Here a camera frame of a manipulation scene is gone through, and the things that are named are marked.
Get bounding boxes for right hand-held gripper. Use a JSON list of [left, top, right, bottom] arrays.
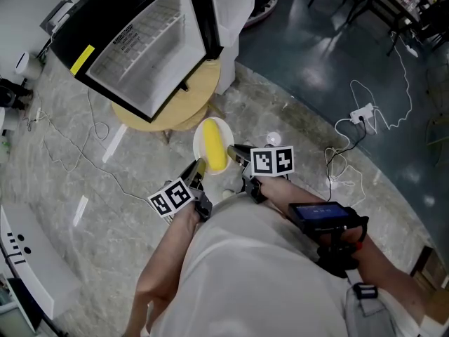
[[227, 145, 295, 204]]

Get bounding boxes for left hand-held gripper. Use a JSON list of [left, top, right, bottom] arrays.
[[147, 158, 213, 221]]

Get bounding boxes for yellow corn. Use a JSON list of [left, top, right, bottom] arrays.
[[203, 118, 228, 171]]

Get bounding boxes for black mini fridge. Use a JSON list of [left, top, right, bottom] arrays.
[[48, 0, 256, 124]]

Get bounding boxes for person's right forearm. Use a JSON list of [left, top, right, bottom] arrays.
[[261, 176, 431, 333]]

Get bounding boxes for person's left forearm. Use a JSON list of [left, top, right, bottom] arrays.
[[122, 204, 212, 337]]

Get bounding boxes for white appliance behind fridge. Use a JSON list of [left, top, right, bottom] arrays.
[[44, 0, 82, 34]]

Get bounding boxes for white oval plate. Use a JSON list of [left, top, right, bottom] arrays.
[[192, 117, 235, 176]]

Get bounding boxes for round wooden side table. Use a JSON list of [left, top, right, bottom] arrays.
[[111, 60, 223, 144]]

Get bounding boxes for white floor tape strip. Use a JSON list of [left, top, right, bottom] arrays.
[[101, 124, 128, 164], [72, 194, 89, 227]]

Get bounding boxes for black wrist-mounted screen device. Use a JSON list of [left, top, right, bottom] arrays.
[[288, 201, 369, 237]]

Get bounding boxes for person's white shirt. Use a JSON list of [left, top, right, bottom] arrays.
[[140, 192, 449, 337]]

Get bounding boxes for white power strip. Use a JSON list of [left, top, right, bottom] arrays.
[[349, 103, 376, 126]]

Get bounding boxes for dark sneaker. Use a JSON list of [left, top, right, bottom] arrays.
[[243, 0, 280, 29]]

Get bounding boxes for white curved machine panel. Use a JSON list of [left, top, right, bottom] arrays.
[[0, 203, 82, 321]]

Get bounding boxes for white cylindrical bin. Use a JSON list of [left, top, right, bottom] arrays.
[[13, 51, 43, 81]]

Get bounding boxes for cardboard box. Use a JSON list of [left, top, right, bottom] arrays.
[[409, 245, 449, 291]]

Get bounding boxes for black cable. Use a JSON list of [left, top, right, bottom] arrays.
[[325, 117, 368, 203]]

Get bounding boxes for looped white cable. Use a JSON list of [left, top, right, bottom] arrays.
[[324, 117, 366, 190]]

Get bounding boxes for thin white floor cable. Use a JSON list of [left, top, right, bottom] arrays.
[[22, 89, 166, 203]]

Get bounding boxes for black wrist strap mount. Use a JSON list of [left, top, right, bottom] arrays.
[[316, 216, 370, 279]]

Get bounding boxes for long white cable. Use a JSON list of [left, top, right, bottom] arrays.
[[349, 29, 420, 135]]

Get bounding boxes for grey strap with black buckle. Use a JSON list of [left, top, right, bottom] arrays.
[[342, 282, 391, 337]]

